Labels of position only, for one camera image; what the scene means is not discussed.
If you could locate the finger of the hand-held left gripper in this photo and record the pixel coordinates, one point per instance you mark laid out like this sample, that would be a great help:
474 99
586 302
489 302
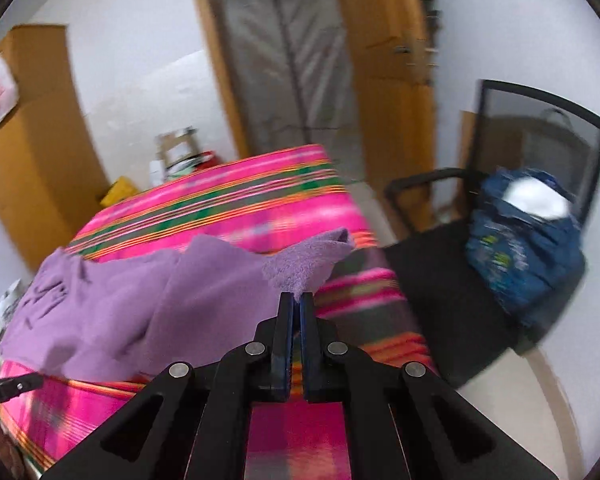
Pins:
10 389

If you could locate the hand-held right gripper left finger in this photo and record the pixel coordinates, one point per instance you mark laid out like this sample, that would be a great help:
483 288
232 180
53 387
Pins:
285 340

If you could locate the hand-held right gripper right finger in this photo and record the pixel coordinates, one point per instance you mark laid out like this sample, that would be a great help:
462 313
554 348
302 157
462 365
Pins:
307 340

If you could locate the purple garment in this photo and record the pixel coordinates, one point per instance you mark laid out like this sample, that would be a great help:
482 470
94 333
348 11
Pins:
180 300

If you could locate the cluttered white desk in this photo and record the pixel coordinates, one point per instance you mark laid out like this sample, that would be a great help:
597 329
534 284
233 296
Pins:
2 310

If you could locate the black mesh office chair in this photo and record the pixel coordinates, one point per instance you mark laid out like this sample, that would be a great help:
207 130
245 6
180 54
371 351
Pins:
445 280

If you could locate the pink plaid blanket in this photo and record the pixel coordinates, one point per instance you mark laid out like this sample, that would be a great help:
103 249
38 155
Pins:
220 200

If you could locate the wooden wardrobe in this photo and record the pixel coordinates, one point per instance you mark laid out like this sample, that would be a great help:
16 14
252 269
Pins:
35 170

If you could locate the open cardboard box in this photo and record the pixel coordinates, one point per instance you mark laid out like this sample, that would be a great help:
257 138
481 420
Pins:
177 145

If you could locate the yellow box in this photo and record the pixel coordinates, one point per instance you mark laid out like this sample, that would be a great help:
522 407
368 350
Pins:
119 191

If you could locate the blue fabric bag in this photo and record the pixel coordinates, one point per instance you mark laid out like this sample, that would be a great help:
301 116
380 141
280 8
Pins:
525 260

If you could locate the clear plastic door curtain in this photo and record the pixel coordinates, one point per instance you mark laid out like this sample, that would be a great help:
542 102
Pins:
285 60

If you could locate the wooden door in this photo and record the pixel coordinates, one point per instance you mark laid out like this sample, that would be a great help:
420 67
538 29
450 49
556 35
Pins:
385 60

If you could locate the white plastic bag red print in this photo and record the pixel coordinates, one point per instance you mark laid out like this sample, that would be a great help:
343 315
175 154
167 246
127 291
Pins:
0 95

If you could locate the wooden door frame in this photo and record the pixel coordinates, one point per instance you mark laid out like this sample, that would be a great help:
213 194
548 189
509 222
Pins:
215 60

